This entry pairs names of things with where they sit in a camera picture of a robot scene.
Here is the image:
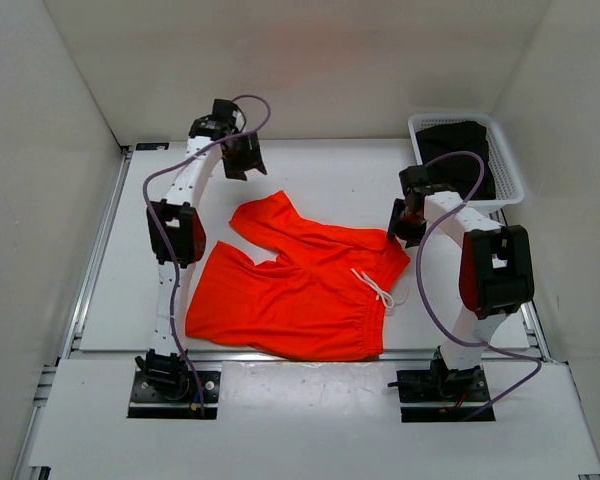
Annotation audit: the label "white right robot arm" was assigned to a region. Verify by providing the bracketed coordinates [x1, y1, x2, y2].
[387, 165, 534, 400]

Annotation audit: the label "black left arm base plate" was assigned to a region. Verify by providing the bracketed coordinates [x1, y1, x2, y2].
[127, 369, 221, 420]

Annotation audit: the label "black corner label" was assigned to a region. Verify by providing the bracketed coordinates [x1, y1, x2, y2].
[135, 142, 170, 151]

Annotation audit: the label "aluminium table edge rail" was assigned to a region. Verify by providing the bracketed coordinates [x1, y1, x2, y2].
[62, 139, 551, 364]

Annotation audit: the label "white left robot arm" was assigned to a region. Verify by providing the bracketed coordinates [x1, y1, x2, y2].
[136, 94, 271, 404]

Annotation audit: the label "black folded shorts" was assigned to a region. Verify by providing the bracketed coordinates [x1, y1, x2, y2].
[416, 121, 496, 200]

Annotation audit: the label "white plastic basket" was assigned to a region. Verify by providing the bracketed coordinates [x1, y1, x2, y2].
[408, 113, 524, 214]

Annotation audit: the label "orange shorts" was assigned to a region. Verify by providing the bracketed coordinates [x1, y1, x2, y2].
[185, 191, 410, 362]

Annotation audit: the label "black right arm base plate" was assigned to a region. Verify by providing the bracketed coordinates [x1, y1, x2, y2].
[387, 368, 496, 423]

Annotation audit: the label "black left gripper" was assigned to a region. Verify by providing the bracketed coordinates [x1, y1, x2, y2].
[222, 131, 266, 182]

